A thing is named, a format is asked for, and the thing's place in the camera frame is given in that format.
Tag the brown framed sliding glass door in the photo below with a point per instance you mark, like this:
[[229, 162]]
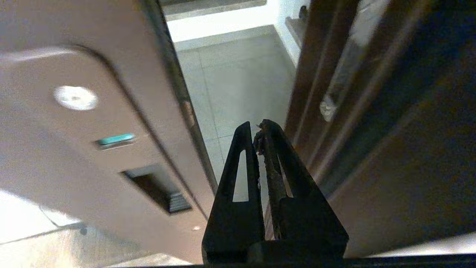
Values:
[[74, 178]]

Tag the grey stone window sill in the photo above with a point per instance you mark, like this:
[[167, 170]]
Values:
[[295, 31]]

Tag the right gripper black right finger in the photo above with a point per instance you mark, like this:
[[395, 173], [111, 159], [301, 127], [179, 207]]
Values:
[[308, 219]]

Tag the grey stone balcony ledge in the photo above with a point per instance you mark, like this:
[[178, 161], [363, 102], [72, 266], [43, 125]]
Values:
[[208, 8]]

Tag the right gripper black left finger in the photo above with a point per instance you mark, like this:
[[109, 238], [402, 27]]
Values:
[[227, 223]]

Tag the dark brown door jamb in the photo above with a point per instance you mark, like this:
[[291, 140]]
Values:
[[409, 130]]

